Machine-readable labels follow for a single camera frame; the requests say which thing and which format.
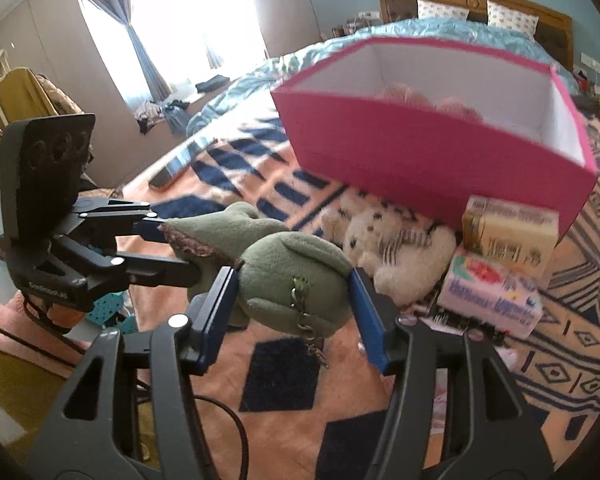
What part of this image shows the olive rug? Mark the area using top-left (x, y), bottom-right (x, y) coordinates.
top-left (0, 345), bottom-right (81, 411)

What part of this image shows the patterned orange blanket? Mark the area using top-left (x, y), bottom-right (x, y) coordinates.
top-left (0, 110), bottom-right (600, 480)

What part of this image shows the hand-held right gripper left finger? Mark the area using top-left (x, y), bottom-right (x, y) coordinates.
top-left (27, 266), bottom-right (241, 480)

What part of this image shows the bedside clutter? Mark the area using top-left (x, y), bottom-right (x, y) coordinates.
top-left (332, 10), bottom-right (381, 38)

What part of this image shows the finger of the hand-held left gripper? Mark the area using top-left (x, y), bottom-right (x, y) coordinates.
top-left (52, 232), bottom-right (203, 291)
top-left (72, 197), bottom-right (173, 239)

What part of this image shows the nightstand clutter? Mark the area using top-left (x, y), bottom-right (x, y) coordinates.
top-left (575, 70), bottom-right (600, 121)

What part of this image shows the pink cardboard box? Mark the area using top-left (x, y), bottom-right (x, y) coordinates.
top-left (271, 35), bottom-right (600, 246)

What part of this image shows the black cable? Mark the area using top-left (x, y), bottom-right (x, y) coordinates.
top-left (192, 394), bottom-right (248, 480)

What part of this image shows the green plush toy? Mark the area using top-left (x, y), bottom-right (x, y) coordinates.
top-left (159, 201), bottom-right (355, 370)

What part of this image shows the light blue quilt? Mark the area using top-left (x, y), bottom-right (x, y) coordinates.
top-left (187, 16), bottom-right (581, 136)

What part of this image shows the yellow hanging garment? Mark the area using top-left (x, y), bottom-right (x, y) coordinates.
top-left (0, 67), bottom-right (58, 161)

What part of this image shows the pink floral tissue pack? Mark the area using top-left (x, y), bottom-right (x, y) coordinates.
top-left (437, 250), bottom-right (545, 340)

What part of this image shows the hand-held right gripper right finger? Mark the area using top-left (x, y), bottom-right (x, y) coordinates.
top-left (349, 266), bottom-right (556, 480)

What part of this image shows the teal perforated basket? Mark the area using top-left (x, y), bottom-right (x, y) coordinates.
top-left (82, 292), bottom-right (136, 336)

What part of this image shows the pink plush toy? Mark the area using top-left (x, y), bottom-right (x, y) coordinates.
top-left (372, 82), bottom-right (486, 123)

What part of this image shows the dark rectangular case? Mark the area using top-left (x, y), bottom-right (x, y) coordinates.
top-left (148, 150), bottom-right (196, 191)

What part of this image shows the cream tissue pack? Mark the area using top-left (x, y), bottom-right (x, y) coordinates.
top-left (461, 195), bottom-right (561, 278)

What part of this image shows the wooden headboard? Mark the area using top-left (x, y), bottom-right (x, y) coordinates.
top-left (377, 0), bottom-right (576, 73)

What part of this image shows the pink towel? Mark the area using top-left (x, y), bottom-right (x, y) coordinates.
top-left (0, 292), bottom-right (96, 376)

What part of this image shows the pile of clothes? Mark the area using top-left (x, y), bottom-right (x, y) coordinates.
top-left (135, 99), bottom-right (192, 136)

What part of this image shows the white plush toy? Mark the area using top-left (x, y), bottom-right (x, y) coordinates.
top-left (322, 192), bottom-right (458, 308)

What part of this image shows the white dotted pillow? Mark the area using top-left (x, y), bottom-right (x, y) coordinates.
top-left (486, 1), bottom-right (540, 38)
top-left (417, 0), bottom-right (471, 23)

